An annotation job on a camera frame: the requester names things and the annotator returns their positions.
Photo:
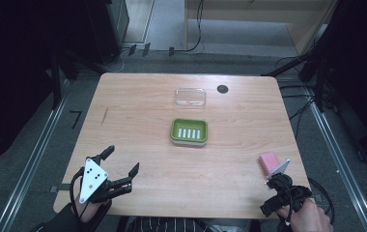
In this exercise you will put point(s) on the black table bracket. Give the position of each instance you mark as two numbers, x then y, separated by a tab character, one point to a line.
58	188

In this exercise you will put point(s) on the black cabinet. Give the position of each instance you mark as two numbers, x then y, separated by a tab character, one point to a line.
107	29

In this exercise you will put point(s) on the person's left hand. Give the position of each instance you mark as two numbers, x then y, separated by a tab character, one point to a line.
89	211

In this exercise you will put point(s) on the green soap dish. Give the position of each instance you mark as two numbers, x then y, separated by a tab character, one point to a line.
175	132

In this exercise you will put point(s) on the clear plastic lid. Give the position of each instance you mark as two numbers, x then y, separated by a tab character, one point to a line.
189	97

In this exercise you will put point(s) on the black round table grommet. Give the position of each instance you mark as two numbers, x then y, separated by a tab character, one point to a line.
222	89

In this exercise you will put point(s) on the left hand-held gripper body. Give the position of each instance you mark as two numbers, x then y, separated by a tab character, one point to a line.
92	179

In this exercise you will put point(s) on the pink soap bar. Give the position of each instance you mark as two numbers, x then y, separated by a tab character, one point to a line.
268	162

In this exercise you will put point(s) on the dark curtain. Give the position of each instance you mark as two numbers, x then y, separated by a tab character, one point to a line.
17	64
361	64

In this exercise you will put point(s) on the black tripod stand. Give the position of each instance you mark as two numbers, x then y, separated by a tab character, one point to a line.
287	66

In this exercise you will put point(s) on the person's striped clothing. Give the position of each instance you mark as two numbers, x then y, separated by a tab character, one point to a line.
165	225

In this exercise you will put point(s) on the metal floor rail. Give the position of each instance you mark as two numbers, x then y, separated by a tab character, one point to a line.
30	164
336	154

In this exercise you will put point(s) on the beige wooden cabinet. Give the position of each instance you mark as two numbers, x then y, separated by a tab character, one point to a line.
307	30

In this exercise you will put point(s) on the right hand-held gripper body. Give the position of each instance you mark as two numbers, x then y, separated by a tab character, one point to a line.
280	168

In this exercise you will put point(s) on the person's right hand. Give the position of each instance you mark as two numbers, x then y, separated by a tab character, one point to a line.
310	219

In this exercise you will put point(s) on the black metal stand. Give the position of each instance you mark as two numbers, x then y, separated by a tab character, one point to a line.
55	83

